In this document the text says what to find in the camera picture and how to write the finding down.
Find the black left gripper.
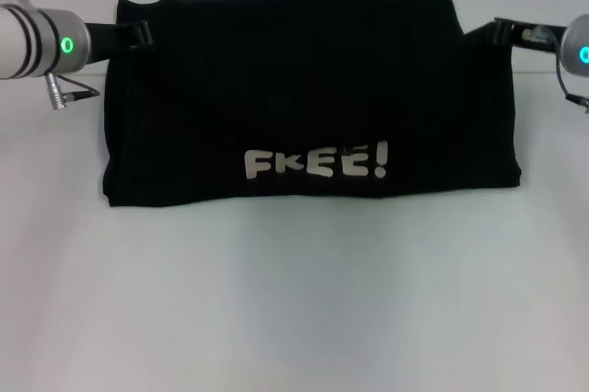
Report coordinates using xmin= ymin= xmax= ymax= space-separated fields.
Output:
xmin=82 ymin=19 xmax=156 ymax=64

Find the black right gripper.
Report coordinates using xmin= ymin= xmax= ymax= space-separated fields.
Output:
xmin=491 ymin=16 xmax=565 ymax=51

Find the black t-shirt with FREE print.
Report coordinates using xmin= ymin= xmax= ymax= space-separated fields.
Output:
xmin=98 ymin=0 xmax=524 ymax=210

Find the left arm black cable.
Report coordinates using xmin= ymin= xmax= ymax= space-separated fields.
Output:
xmin=42 ymin=71 xmax=102 ymax=112

